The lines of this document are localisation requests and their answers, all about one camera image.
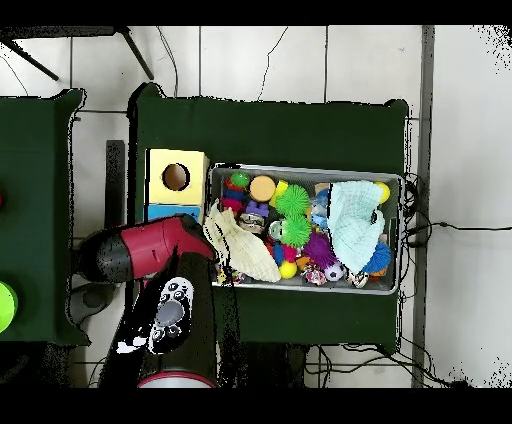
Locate cream waffle cloth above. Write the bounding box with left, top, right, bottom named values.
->
left=202, top=199, right=283, bottom=284

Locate wooden box with three holes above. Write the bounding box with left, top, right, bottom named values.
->
left=144, top=148, right=211, bottom=225

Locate shallow mesh bin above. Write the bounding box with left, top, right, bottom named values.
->
left=205, top=161, right=404, bottom=297

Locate purple wooden block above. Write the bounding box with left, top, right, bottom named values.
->
left=244, top=200, right=270, bottom=219

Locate multicolour spiky caterpillar toy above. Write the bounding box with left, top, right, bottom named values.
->
left=220, top=170, right=252, bottom=215

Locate green spiky ball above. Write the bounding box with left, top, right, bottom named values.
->
left=279, top=214, right=313, bottom=248
left=274, top=184, right=311, bottom=217

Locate purple spiky ball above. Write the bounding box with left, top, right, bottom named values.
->
left=302, top=231, right=337, bottom=270

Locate dark green table cloth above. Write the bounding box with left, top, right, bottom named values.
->
left=0, top=88, right=91, bottom=347
left=125, top=82, right=410, bottom=347

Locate mint green cloth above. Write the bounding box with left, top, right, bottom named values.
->
left=325, top=180, right=386, bottom=274

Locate blue spiky ball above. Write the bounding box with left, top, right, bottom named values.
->
left=361, top=240, right=392, bottom=275

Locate grey foot pedal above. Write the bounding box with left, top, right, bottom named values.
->
left=67, top=282, right=121, bottom=326

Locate black tripod stand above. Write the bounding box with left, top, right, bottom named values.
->
left=0, top=25, right=155, bottom=81

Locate lime green bowl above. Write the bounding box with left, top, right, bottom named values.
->
left=0, top=280, right=19, bottom=334

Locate black cable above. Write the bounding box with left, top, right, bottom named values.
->
left=403, top=220, right=512, bottom=237

